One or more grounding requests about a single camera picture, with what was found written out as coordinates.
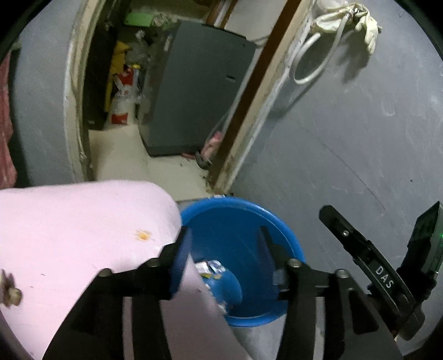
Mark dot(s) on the red white bag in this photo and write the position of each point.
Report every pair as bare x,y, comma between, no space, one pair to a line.
123,104

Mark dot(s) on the blue snack packet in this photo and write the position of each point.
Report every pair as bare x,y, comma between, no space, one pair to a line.
209,269

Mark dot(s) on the green packet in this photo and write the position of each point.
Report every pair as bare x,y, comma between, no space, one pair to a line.
138,18

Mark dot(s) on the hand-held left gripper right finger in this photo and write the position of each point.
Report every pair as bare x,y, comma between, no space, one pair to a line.
278,254

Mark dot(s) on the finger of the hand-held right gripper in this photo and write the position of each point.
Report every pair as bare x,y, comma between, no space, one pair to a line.
346,233

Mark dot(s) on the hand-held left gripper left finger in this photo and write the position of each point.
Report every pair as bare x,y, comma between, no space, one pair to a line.
180,263

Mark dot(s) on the brown shell scraps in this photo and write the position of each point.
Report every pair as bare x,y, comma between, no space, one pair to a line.
12,294

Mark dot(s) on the grey cabinet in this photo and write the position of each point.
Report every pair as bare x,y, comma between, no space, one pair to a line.
200,90

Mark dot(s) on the pink slipper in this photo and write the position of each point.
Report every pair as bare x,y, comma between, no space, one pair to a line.
213,145

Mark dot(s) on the blue plastic basin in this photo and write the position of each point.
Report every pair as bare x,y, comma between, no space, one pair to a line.
235,235

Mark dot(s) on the white hanging cloth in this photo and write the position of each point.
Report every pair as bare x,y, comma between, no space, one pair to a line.
363,20

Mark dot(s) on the yellow bag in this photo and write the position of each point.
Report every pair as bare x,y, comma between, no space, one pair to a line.
117,65

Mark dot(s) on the brown door frame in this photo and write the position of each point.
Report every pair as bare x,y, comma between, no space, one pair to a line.
256,93

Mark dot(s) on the pink checked cloth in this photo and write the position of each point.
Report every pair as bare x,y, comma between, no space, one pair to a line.
5,138

